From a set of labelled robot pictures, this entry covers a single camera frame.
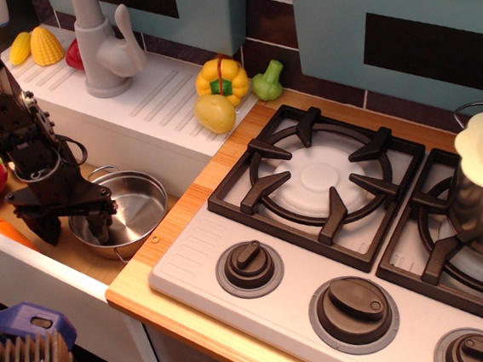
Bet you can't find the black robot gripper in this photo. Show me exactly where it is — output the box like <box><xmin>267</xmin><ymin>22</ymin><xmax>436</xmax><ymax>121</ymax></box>
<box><xmin>5</xmin><ymin>137</ymin><xmax>118</xmax><ymax>245</ymax></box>

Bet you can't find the small steel pan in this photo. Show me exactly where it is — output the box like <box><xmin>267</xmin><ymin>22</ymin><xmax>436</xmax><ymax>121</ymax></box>
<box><xmin>68</xmin><ymin>165</ymin><xmax>169</xmax><ymax>262</ymax></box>

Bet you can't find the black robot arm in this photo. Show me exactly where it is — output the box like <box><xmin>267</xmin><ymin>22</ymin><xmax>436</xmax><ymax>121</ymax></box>
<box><xmin>0</xmin><ymin>59</ymin><xmax>118</xmax><ymax>244</ymax></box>

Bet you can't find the left brown stove knob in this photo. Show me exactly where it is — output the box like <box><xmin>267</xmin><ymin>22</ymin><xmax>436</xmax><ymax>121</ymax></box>
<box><xmin>215</xmin><ymin>239</ymin><xmax>285</xmax><ymax>299</ymax></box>

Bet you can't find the brown stove knob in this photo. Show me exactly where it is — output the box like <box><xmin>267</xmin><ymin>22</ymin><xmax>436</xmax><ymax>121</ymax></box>
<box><xmin>308</xmin><ymin>276</ymin><xmax>400</xmax><ymax>355</ymax></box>
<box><xmin>434</xmin><ymin>327</ymin><xmax>483</xmax><ymax>362</ymax></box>
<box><xmin>215</xmin><ymin>239</ymin><xmax>285</xmax><ymax>299</ymax></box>

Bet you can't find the middle brown stove knob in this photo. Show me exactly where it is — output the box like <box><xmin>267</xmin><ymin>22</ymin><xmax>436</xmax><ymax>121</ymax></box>
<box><xmin>308</xmin><ymin>276</ymin><xmax>400</xmax><ymax>355</ymax></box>

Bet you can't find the right brown stove knob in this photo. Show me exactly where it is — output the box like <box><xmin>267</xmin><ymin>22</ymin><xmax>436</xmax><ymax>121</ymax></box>
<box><xmin>434</xmin><ymin>327</ymin><xmax>483</xmax><ymax>362</ymax></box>

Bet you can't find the tall steel pot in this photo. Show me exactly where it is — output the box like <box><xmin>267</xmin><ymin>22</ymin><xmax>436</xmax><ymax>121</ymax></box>
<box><xmin>448</xmin><ymin>101</ymin><xmax>483</xmax><ymax>256</ymax></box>

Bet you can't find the blue clamp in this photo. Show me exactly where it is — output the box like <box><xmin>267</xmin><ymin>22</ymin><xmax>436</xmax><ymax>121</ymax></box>
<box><xmin>0</xmin><ymin>302</ymin><xmax>78</xmax><ymax>351</ymax></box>

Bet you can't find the grey toy faucet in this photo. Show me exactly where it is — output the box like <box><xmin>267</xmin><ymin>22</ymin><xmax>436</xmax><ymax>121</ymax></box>
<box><xmin>71</xmin><ymin>0</ymin><xmax>148</xmax><ymax>99</ymax></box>

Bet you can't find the red toy pepper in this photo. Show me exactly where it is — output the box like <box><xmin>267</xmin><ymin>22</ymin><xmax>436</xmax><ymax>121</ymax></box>
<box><xmin>66</xmin><ymin>38</ymin><xmax>84</xmax><ymax>71</ymax></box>

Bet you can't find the yellow toy corn half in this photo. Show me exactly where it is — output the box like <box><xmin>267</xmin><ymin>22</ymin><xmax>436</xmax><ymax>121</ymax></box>
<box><xmin>30</xmin><ymin>26</ymin><xmax>65</xmax><ymax>66</ymax></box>

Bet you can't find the yellow toy potato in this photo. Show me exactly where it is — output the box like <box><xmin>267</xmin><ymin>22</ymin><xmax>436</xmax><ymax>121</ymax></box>
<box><xmin>194</xmin><ymin>95</ymin><xmax>236</xmax><ymax>135</ymax></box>

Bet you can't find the small yellow toy corn piece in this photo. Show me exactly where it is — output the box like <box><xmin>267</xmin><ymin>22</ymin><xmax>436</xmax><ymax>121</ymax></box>
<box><xmin>9</xmin><ymin>32</ymin><xmax>32</xmax><ymax>65</ymax></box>

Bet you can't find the yellow toy bell pepper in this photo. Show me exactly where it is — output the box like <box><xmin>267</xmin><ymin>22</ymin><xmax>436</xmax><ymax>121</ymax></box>
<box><xmin>194</xmin><ymin>57</ymin><xmax>250</xmax><ymax>106</ymax></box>

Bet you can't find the green toy broccoli stalk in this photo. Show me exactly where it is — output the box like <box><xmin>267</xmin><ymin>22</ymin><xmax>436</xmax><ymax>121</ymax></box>
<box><xmin>251</xmin><ymin>60</ymin><xmax>284</xmax><ymax>101</ymax></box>

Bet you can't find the black left burner grate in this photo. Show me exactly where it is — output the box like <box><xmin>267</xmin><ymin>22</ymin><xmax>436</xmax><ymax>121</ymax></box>
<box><xmin>207</xmin><ymin>105</ymin><xmax>425</xmax><ymax>272</ymax></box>

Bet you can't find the black burner grate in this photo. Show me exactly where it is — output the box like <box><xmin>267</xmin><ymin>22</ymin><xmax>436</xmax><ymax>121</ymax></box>
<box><xmin>207</xmin><ymin>105</ymin><xmax>425</xmax><ymax>272</ymax></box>
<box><xmin>376</xmin><ymin>149</ymin><xmax>483</xmax><ymax>318</ymax></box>

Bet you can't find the left teal cabinet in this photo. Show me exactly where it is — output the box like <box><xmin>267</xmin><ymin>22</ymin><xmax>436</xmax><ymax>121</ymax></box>
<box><xmin>46</xmin><ymin>0</ymin><xmax>277</xmax><ymax>74</ymax></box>

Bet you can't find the teal cabinet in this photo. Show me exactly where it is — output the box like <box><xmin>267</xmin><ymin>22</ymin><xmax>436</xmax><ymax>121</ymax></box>
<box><xmin>292</xmin><ymin>0</ymin><xmax>483</xmax><ymax>110</ymax></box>
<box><xmin>46</xmin><ymin>0</ymin><xmax>277</xmax><ymax>74</ymax></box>

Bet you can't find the black right burner grate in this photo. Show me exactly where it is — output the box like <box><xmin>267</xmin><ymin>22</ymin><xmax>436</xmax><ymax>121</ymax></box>
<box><xmin>376</xmin><ymin>149</ymin><xmax>483</xmax><ymax>318</ymax></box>

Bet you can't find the right teal cabinet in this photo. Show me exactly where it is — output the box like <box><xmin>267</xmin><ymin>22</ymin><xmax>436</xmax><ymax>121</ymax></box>
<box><xmin>292</xmin><ymin>0</ymin><xmax>483</xmax><ymax>110</ymax></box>

